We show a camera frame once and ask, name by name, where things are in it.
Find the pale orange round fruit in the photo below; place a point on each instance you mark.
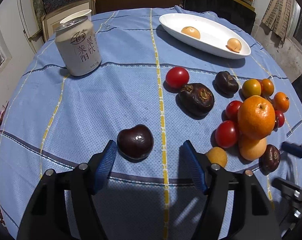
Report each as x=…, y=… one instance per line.
x=251, y=149

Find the small red tomato right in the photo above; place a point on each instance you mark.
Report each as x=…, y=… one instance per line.
x=279, y=119

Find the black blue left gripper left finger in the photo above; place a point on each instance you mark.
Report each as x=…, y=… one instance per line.
x=45, y=216

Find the black panel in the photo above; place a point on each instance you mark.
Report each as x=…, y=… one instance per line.
x=231, y=10

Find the white oval plate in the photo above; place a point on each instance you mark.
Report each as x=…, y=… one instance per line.
x=213, y=36

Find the large orange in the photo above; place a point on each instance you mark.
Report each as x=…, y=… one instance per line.
x=256, y=117

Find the white drink can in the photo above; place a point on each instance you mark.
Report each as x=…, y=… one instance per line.
x=77, y=44

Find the red tomato middle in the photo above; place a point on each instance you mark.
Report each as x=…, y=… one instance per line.
x=227, y=134

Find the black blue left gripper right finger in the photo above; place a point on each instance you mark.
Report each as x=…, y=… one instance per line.
x=252, y=215

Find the dark wrinkled fruit front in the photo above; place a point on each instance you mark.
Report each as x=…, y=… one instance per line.
x=270, y=160

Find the blue checked tablecloth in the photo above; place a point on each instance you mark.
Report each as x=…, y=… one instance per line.
x=150, y=124

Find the small red tomato top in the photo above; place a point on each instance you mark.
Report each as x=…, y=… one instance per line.
x=232, y=109

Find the white paper cup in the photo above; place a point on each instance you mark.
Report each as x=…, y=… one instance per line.
x=78, y=14

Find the orange tomato top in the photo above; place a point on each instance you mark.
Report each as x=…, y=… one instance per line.
x=267, y=87

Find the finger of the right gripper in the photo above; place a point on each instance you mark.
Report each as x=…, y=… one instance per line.
x=288, y=189
x=292, y=149

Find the framed picture in carton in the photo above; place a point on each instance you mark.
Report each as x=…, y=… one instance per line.
x=51, y=20

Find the small brown round fruit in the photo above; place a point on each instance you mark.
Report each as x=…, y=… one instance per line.
x=217, y=155

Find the dark purple plum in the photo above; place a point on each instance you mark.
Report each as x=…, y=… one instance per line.
x=135, y=143

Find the small red tomato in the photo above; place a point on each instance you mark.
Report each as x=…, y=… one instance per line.
x=279, y=119
x=232, y=109

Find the small mandarin orange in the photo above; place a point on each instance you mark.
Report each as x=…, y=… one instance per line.
x=281, y=102

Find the beige hanging cloth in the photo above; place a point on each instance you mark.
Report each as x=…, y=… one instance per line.
x=277, y=17

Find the dark wrinkled double fruit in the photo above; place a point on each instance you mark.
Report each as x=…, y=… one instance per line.
x=196, y=98

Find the yellow orange tomato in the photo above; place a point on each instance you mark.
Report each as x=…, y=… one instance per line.
x=251, y=87

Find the large pale yellow pear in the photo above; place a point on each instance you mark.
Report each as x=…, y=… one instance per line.
x=191, y=31

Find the red cherry tomato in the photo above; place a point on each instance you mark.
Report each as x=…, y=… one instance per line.
x=177, y=77

